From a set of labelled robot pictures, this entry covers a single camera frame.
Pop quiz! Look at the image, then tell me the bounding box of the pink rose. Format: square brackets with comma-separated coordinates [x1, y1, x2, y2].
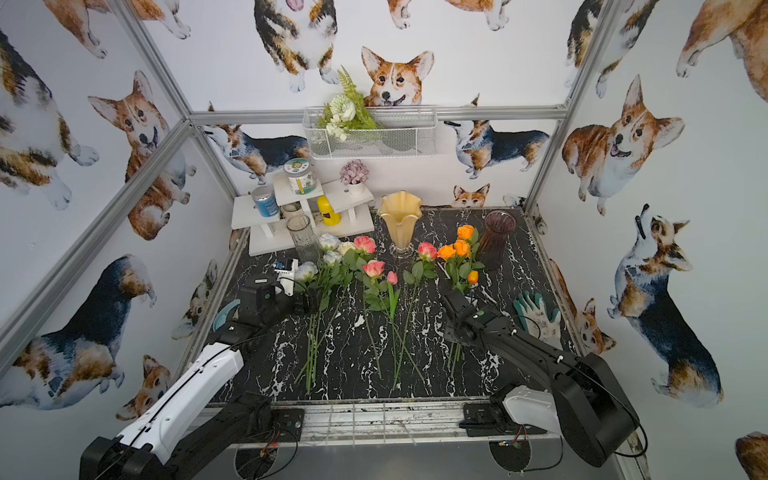
[361, 259, 427, 392]
[353, 236, 385, 380]
[392, 242, 437, 390]

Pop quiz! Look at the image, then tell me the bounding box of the orange rose top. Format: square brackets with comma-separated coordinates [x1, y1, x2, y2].
[454, 225, 479, 262]

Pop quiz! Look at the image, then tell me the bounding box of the orange rose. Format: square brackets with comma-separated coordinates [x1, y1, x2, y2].
[438, 245, 463, 288]
[454, 225, 479, 262]
[450, 239, 485, 293]

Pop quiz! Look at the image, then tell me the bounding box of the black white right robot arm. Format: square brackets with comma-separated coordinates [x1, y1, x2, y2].
[441, 290, 642, 467]

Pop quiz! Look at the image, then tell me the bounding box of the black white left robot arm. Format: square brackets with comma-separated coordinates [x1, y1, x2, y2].
[79, 275, 299, 479]

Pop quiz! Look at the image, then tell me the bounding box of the teal dustpan with brush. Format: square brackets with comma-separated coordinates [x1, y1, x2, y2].
[211, 299, 241, 333]

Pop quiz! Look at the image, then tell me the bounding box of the green white gardening glove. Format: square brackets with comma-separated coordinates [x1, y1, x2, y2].
[513, 292, 562, 349]

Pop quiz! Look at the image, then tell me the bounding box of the clear glass cylinder vase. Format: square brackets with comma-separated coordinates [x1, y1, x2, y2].
[286, 214, 321, 263]

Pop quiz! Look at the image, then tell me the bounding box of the orange rose left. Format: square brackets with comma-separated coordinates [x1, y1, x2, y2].
[438, 245, 463, 288]

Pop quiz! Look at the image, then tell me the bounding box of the orange rose middle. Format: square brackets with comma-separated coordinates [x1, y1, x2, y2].
[450, 239, 485, 293]

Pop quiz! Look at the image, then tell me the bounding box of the small pink tulip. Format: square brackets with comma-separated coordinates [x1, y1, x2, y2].
[385, 271, 405, 392]

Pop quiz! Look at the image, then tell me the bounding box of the white tiered display shelf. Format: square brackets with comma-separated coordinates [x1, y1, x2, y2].
[231, 173, 374, 256]

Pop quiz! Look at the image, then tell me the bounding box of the small clear glass jar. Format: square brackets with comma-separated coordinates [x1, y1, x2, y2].
[280, 202, 304, 220]

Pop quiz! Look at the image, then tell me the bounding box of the dark purple ribbed vase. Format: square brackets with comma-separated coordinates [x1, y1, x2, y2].
[476, 210, 517, 271]

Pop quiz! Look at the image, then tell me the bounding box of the blue tin can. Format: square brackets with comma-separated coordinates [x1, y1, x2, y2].
[250, 185, 280, 218]

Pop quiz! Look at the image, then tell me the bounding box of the white green lidded jar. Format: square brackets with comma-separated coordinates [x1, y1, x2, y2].
[283, 158, 316, 195]

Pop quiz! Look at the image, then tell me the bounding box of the yellow fluted glass vase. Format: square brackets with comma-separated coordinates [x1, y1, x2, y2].
[378, 191, 422, 258]

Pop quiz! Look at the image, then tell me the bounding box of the pink succulent in white pot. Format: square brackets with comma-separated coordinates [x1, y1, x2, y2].
[340, 159, 369, 195]

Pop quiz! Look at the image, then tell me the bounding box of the green white artificial bouquet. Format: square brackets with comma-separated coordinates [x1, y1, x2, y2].
[316, 67, 380, 141]

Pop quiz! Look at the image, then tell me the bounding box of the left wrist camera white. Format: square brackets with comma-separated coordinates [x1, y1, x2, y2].
[273, 258, 299, 297]

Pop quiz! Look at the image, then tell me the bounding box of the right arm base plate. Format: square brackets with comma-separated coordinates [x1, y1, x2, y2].
[458, 402, 547, 437]

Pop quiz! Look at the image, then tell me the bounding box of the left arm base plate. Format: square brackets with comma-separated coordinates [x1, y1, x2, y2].
[235, 408, 306, 444]

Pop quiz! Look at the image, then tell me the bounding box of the white wire mesh basket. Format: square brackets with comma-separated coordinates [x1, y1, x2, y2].
[302, 106, 438, 160]

